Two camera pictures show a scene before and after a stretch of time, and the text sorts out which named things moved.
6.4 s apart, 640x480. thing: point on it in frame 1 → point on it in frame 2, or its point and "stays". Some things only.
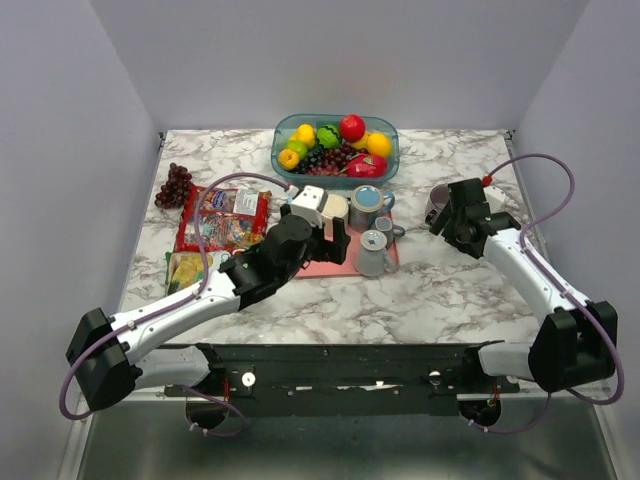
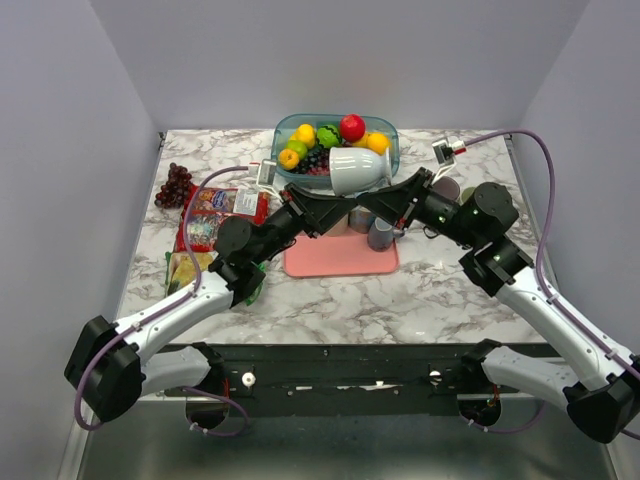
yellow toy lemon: [306, 134] stays
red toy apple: [352, 127] stays
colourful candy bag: [229, 219] stays
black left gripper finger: [336, 251] → [316, 210]
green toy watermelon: [328, 137] stays
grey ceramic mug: [372, 259] → [355, 170]
